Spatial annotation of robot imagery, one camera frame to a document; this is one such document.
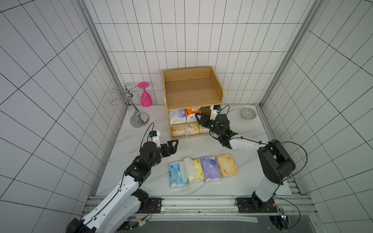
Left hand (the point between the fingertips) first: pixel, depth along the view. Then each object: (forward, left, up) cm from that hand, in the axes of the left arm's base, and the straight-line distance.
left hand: (171, 145), depth 79 cm
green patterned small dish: (+35, -56, -14) cm, 68 cm away
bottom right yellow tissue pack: (+18, -19, -10) cm, 28 cm away
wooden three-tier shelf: (+27, -9, +16) cm, 32 cm away
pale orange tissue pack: (-8, -32, -10) cm, 34 cm away
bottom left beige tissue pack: (+16, -3, -9) cm, 18 cm away
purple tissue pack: (-9, -22, -10) cm, 26 cm away
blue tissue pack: (-12, -2, -11) cm, 17 cm away
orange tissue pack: (+20, -14, +7) cm, 25 cm away
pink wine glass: (+35, +21, +1) cm, 41 cm away
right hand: (+17, -11, +5) cm, 21 cm away
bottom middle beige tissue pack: (+18, -12, -9) cm, 23 cm away
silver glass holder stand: (+29, +29, -15) cm, 44 cm away
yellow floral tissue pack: (-11, -16, -10) cm, 22 cm away
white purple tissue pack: (+15, -3, +7) cm, 17 cm away
